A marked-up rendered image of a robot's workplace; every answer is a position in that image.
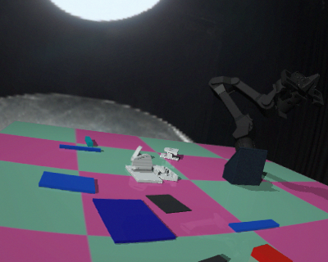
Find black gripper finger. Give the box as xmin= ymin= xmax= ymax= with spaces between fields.
xmin=307 ymin=75 xmax=320 ymax=97
xmin=298 ymin=74 xmax=319 ymax=92

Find red flat block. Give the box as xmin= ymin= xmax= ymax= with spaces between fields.
xmin=251 ymin=244 xmax=293 ymax=262

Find small black bar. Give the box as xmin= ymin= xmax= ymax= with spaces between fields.
xmin=199 ymin=255 xmax=227 ymax=262

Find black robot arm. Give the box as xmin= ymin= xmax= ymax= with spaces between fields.
xmin=208 ymin=76 xmax=294 ymax=151

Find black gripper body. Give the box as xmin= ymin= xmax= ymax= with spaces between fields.
xmin=280 ymin=69 xmax=324 ymax=108

